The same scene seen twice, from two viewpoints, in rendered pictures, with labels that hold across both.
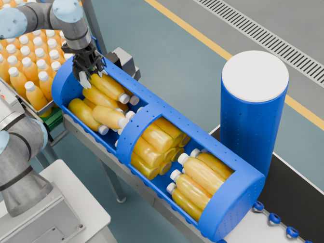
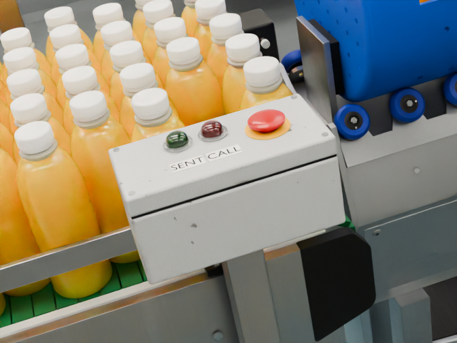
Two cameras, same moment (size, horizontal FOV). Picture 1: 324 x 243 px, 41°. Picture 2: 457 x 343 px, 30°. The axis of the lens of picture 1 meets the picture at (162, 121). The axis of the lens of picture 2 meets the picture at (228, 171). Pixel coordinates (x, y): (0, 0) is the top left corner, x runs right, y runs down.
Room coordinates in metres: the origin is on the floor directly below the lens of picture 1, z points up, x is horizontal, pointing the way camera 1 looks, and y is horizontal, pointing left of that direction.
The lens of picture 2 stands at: (0.91, 1.30, 1.50)
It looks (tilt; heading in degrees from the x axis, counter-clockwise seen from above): 32 degrees down; 297
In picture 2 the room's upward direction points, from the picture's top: 12 degrees counter-clockwise
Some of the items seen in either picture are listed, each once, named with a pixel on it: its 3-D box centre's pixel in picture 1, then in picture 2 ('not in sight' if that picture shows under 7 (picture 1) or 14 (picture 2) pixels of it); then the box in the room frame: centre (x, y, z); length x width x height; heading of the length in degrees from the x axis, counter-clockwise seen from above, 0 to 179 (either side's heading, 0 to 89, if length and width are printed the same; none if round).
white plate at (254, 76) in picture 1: (254, 75); not in sight; (1.10, -0.42, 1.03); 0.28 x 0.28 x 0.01
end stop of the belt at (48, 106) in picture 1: (73, 86); not in sight; (1.29, 0.37, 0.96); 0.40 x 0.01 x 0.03; 126
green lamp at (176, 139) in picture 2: not in sight; (176, 139); (1.26, 0.69, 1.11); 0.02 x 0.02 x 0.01
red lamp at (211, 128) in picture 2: not in sight; (211, 128); (1.23, 0.66, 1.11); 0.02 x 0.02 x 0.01
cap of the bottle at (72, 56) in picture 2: (37, 41); (72, 58); (1.49, 0.49, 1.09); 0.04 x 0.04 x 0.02
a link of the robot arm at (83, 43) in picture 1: (78, 36); not in sight; (0.97, 0.20, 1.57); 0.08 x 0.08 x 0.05
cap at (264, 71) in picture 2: (29, 86); (262, 72); (1.23, 0.53, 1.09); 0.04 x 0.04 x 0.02
